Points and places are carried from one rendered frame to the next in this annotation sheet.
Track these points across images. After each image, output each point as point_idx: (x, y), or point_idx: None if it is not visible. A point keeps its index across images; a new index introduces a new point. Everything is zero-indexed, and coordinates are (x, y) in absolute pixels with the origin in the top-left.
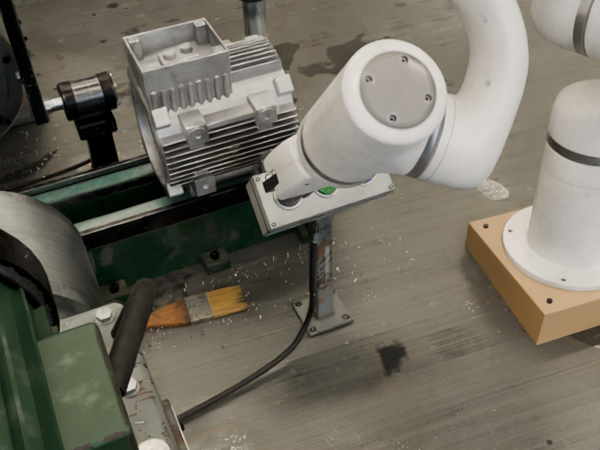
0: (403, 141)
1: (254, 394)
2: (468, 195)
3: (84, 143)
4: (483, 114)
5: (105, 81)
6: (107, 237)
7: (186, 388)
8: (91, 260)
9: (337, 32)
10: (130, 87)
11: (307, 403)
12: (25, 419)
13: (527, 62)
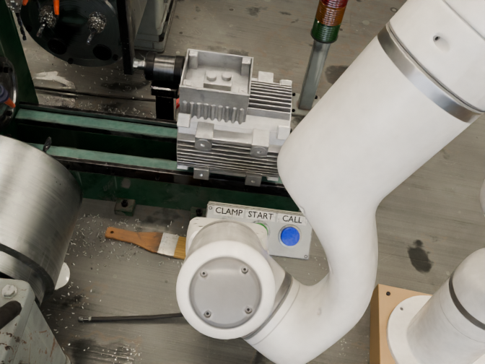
0: (208, 334)
1: (163, 327)
2: (398, 255)
3: None
4: (304, 332)
5: (178, 65)
6: (128, 173)
7: (125, 298)
8: (115, 181)
9: None
10: None
11: (191, 353)
12: None
13: (357, 317)
